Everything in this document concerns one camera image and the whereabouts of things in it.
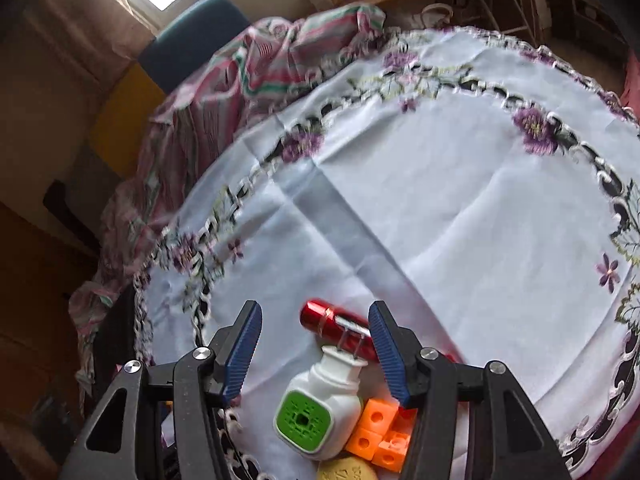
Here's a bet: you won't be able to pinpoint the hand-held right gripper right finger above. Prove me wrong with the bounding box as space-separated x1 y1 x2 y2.
368 301 573 480

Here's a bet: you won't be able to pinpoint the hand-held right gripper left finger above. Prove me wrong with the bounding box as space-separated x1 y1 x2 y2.
60 301 263 480

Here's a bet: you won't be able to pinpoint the red metal cylinder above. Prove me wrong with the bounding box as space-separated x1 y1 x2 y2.
299 299 463 367

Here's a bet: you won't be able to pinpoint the white plug-in device green face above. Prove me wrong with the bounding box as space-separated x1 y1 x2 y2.
273 344 364 462

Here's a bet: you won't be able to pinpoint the orange cube blocks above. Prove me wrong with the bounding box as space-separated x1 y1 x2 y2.
345 396 419 474

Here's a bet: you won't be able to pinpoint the yellow round disc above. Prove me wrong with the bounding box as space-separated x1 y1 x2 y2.
317 454 377 480

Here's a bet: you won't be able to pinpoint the white embroidered floral tablecloth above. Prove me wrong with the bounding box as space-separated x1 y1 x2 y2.
132 25 640 480

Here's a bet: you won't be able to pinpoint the orange wooden wardrobe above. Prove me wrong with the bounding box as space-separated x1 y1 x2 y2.
0 200 101 411

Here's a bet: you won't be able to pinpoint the pink striped blanket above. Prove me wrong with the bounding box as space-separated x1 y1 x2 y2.
67 2 388 411

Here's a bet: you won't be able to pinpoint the grey yellow blue sofa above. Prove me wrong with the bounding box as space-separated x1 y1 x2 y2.
65 0 252 196

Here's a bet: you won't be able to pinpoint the red cloth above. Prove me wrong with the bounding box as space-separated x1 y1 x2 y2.
621 55 640 116

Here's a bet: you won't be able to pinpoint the pale patterned curtain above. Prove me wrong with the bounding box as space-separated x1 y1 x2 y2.
35 0 153 86

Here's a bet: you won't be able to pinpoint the white cable loop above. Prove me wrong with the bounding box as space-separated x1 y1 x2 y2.
419 2 453 26

